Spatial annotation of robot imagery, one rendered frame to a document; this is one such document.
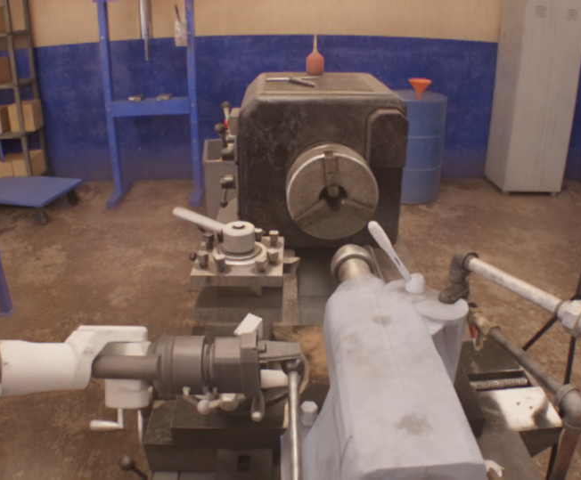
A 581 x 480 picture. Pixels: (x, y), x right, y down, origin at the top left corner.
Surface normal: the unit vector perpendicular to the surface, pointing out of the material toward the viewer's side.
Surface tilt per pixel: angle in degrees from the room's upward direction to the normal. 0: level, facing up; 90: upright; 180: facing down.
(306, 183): 90
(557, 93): 90
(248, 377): 105
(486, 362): 0
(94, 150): 90
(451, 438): 0
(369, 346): 0
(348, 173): 90
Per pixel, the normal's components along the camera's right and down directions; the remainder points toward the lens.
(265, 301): 0.00, -0.91
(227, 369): 0.03, 0.65
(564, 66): 0.03, 0.42
